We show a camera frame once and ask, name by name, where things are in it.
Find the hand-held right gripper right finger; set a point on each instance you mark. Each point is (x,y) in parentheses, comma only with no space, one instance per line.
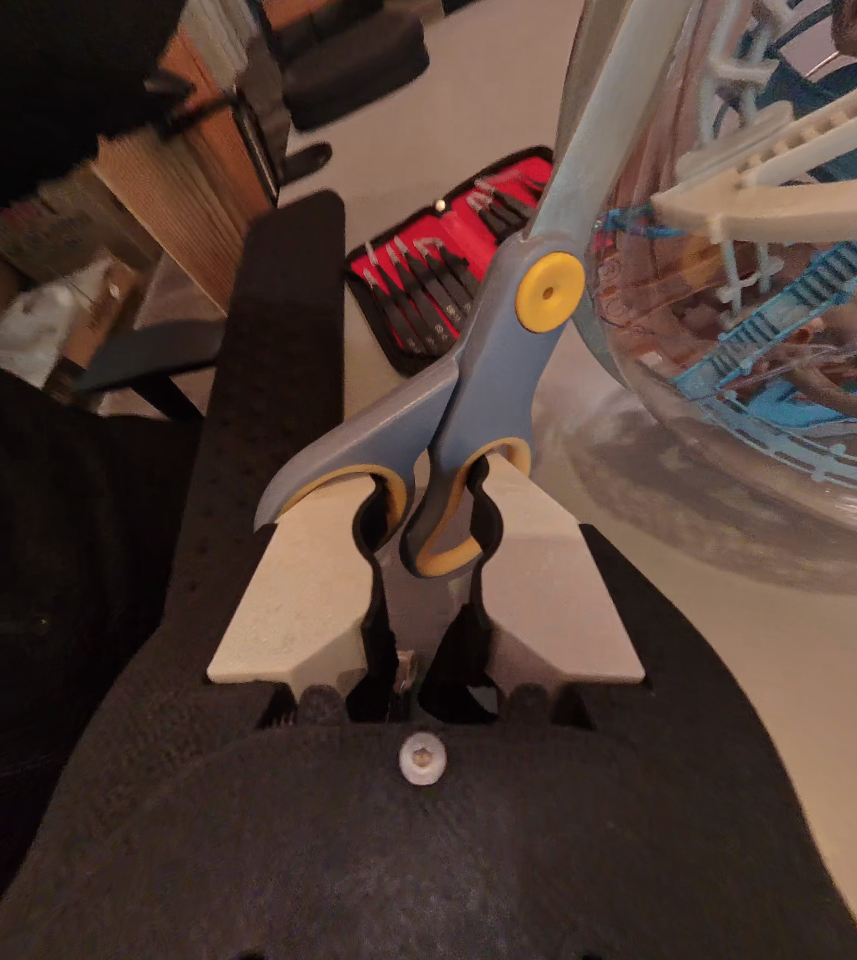
(548,600)

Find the black chair cushion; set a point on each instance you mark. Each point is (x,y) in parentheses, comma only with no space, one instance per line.
(353,67)

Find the black zip case red lining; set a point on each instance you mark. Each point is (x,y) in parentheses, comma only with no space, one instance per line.
(466,225)

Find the brown cardboard box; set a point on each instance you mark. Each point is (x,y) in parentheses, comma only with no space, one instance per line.
(110,315)

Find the black chair lever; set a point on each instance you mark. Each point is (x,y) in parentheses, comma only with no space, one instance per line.
(256,135)

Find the person's left forearm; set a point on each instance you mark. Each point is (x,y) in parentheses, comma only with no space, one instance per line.
(46,90)

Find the grey and yellow scissors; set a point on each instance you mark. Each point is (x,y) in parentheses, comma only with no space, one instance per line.
(488,360)

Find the clear maze ball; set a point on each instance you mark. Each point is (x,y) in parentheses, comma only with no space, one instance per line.
(773,337)

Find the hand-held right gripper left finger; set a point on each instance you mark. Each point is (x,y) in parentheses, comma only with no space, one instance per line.
(301,600)

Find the wooden beam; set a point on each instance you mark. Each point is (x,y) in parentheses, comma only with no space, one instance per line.
(188,202)

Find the white plastic bag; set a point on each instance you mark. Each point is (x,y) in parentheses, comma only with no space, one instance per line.
(31,330)

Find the black dimpled foam pad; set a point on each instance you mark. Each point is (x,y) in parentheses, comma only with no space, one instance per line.
(271,337)

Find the person's black jacket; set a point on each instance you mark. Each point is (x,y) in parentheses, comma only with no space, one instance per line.
(38,562)

